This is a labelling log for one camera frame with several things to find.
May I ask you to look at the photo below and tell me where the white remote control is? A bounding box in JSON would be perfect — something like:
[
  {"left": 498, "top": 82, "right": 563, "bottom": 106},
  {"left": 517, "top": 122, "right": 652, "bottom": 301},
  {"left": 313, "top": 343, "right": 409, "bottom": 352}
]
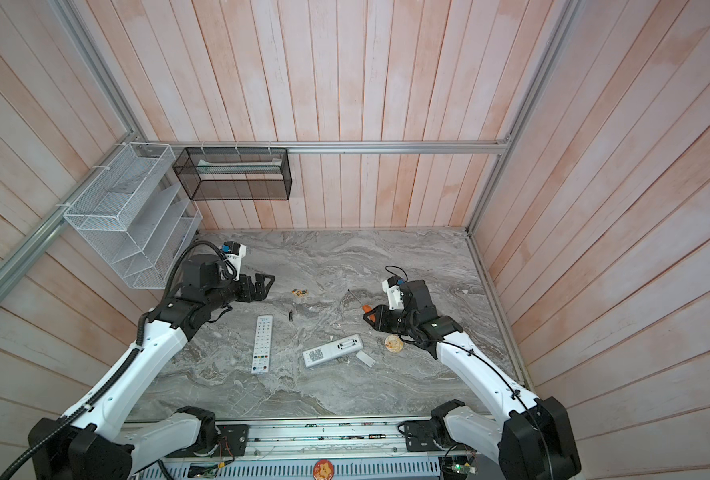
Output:
[
  {"left": 251, "top": 315, "right": 273, "bottom": 375},
  {"left": 303, "top": 334, "right": 363, "bottom": 368}
]

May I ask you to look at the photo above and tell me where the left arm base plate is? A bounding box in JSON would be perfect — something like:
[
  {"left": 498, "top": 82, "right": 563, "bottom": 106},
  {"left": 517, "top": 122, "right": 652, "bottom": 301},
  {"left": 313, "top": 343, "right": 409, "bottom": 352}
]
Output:
[{"left": 168, "top": 424, "right": 250, "bottom": 458}]

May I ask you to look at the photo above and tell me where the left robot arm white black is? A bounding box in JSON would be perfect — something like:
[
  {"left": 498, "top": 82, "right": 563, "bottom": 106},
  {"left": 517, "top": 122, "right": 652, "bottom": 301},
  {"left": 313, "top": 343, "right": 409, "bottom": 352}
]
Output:
[{"left": 1, "top": 241, "right": 275, "bottom": 479}]

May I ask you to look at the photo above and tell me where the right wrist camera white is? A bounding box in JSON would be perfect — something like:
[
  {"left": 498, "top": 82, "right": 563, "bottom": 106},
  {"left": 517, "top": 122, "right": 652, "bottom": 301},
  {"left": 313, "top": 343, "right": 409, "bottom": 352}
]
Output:
[{"left": 382, "top": 275, "right": 404, "bottom": 310}]

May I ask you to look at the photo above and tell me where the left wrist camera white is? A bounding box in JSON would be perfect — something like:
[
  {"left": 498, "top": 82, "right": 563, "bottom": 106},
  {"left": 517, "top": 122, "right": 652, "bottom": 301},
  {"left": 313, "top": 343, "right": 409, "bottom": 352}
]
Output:
[{"left": 222, "top": 241, "right": 247, "bottom": 278}]

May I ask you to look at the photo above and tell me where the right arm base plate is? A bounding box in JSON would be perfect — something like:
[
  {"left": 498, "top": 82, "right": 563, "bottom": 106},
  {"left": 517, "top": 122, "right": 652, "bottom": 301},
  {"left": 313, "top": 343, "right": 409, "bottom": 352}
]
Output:
[{"left": 398, "top": 416, "right": 486, "bottom": 453}]

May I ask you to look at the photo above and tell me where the orange handled screwdriver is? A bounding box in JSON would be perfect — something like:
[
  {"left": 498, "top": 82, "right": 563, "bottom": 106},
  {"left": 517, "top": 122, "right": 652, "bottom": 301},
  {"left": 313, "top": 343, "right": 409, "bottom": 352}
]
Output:
[{"left": 347, "top": 290, "right": 373, "bottom": 314}]

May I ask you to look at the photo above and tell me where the white wire mesh shelf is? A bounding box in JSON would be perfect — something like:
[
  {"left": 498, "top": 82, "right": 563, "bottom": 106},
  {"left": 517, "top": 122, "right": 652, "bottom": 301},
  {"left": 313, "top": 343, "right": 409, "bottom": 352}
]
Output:
[{"left": 65, "top": 143, "right": 202, "bottom": 290}]

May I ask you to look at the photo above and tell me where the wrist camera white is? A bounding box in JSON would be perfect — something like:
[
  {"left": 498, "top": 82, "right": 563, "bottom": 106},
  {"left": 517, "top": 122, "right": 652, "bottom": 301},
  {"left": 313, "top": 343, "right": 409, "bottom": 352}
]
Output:
[
  {"left": 222, "top": 241, "right": 247, "bottom": 278},
  {"left": 382, "top": 275, "right": 404, "bottom": 310}
]

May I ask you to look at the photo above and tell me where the aluminium front rail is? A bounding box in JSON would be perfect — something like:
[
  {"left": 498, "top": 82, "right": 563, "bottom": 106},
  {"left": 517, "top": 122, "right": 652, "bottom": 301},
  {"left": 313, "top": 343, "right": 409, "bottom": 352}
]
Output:
[{"left": 75, "top": 413, "right": 572, "bottom": 466}]

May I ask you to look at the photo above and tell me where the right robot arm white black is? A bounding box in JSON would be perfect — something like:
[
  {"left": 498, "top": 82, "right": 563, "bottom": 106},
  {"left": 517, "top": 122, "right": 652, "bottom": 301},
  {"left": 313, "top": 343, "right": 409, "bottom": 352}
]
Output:
[{"left": 363, "top": 276, "right": 582, "bottom": 479}]

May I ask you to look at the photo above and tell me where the white battery cover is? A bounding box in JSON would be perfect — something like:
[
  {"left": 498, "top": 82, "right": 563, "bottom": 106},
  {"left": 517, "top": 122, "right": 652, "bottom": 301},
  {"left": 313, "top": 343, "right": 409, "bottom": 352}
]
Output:
[{"left": 356, "top": 351, "right": 376, "bottom": 368}]

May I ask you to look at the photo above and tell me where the round wooden coaster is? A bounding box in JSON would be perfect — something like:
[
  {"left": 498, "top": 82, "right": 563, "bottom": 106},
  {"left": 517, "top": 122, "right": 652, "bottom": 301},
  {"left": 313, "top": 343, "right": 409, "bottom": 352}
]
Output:
[{"left": 384, "top": 334, "right": 404, "bottom": 353}]

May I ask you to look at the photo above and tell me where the black wire mesh basket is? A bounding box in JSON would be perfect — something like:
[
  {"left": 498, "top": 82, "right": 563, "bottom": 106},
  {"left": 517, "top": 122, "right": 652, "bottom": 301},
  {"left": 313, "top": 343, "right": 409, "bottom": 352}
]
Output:
[{"left": 173, "top": 146, "right": 293, "bottom": 201}]

